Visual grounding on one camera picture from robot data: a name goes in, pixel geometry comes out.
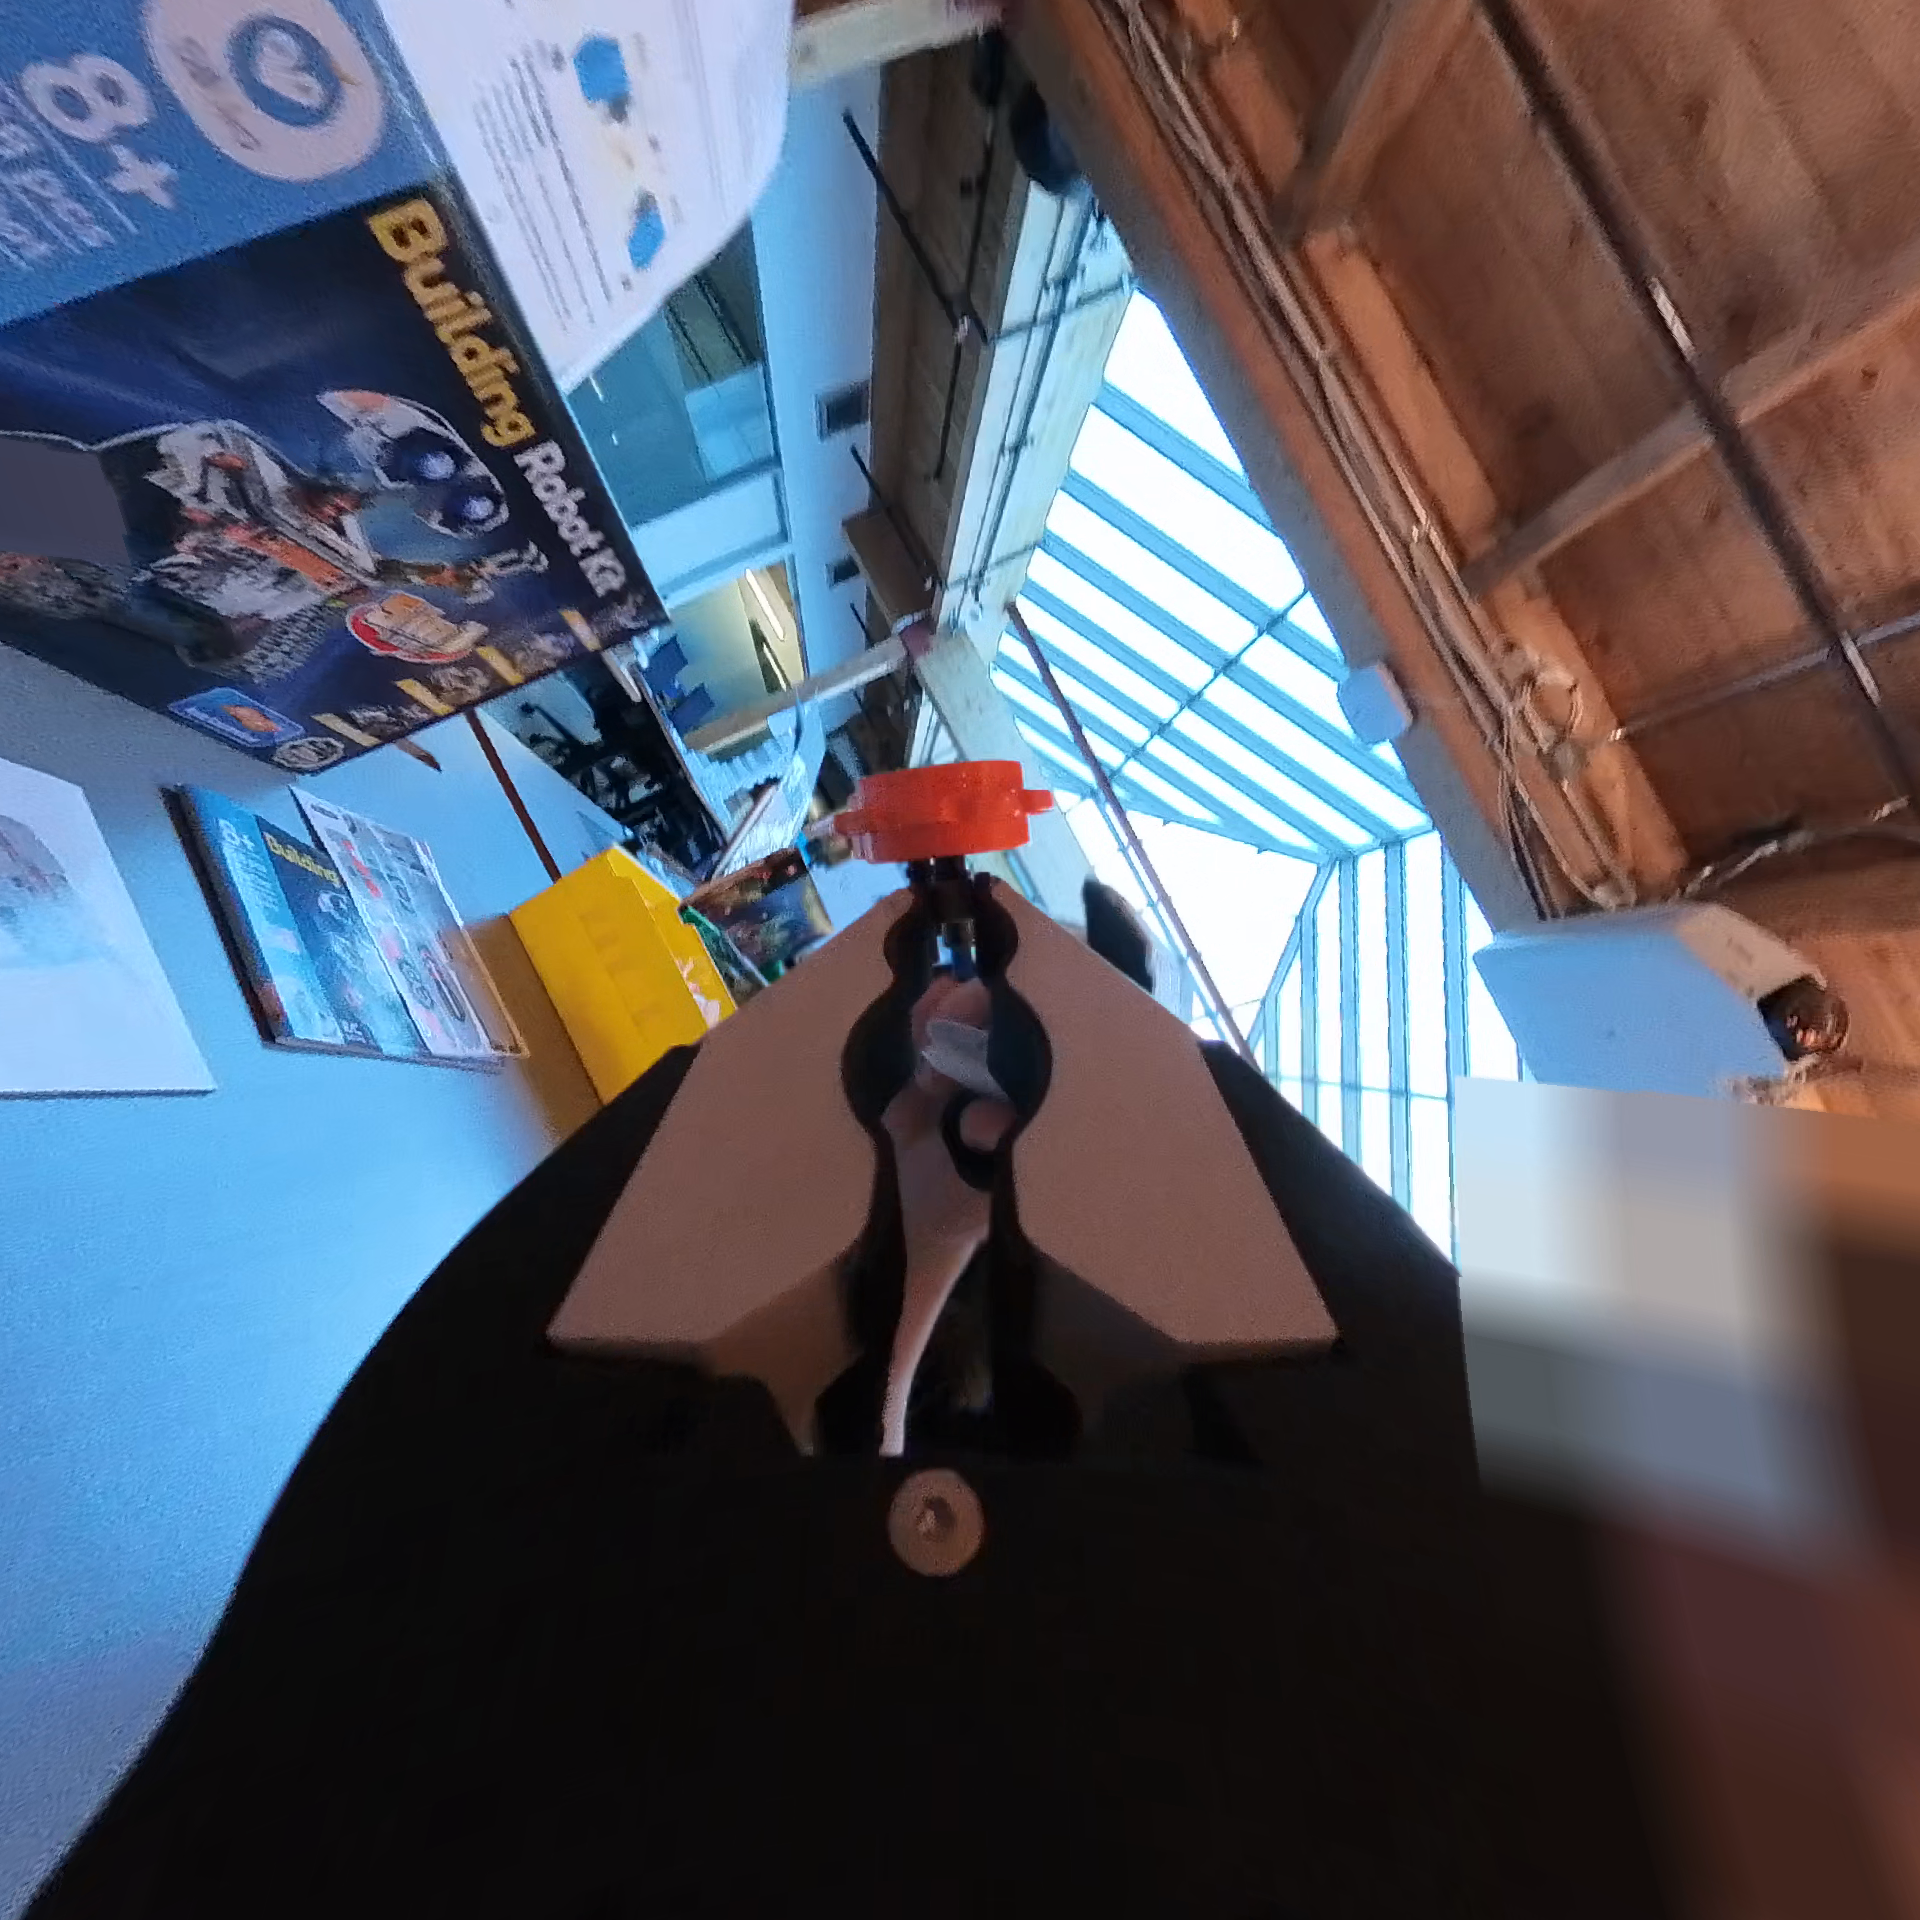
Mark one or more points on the skylight window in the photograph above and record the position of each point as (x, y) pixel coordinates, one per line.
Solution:
(1201, 600)

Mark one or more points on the blue robot kit box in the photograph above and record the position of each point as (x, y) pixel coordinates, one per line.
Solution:
(295, 455)

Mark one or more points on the yellow plastic bin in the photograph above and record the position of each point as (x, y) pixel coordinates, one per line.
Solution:
(612, 958)

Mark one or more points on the person's right forearm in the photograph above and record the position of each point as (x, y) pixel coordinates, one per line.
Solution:
(913, 1321)

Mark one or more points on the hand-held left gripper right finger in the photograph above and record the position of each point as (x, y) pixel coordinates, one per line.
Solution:
(1170, 1201)

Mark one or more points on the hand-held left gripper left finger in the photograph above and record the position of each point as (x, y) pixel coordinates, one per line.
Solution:
(716, 1201)

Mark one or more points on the small white ceiling sensor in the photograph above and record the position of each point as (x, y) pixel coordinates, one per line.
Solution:
(1372, 702)

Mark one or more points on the grey beam with orange gears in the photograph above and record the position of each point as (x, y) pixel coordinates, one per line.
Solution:
(936, 814)

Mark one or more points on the white printed sheet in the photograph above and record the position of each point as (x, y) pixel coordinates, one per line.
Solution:
(632, 151)

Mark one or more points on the open white instruction manual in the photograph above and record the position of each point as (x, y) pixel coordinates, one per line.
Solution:
(79, 958)

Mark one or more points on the grey desk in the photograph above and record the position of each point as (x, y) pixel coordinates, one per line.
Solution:
(226, 1349)

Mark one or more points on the blue instruction booklet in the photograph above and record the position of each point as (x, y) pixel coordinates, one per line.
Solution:
(250, 912)

